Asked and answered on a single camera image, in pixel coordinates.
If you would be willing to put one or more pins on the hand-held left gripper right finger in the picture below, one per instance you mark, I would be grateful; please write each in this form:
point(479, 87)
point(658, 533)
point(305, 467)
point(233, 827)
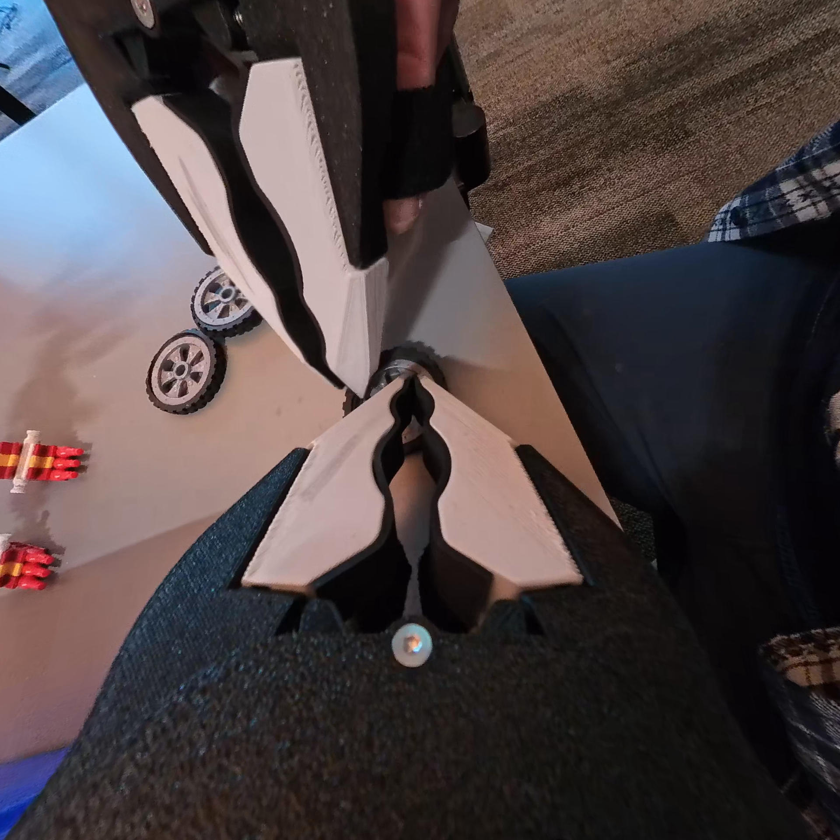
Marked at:
point(499, 512)

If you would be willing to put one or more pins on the person's dark trousers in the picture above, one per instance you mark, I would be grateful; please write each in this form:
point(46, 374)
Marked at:
point(656, 394)

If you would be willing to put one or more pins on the colourful construction toy figure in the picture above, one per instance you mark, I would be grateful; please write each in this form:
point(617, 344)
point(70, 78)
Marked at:
point(59, 459)

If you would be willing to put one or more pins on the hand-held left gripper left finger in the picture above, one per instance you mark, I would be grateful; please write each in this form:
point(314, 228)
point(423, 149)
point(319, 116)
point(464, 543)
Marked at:
point(328, 512)

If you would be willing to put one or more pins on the person's plaid shirt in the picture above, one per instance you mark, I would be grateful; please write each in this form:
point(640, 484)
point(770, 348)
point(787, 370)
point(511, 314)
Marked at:
point(787, 190)

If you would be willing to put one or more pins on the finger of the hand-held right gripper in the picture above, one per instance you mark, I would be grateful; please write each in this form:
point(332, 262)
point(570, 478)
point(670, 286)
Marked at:
point(295, 197)
point(190, 197)

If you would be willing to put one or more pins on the grey toy wheel black tyre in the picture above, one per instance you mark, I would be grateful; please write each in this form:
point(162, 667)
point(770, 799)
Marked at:
point(170, 387)
point(213, 308)
point(394, 375)

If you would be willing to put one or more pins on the person's right hand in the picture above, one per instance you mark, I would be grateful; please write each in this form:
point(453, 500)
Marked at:
point(423, 39)

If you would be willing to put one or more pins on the blue plastic bin white tag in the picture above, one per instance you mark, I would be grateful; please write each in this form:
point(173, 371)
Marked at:
point(26, 794)

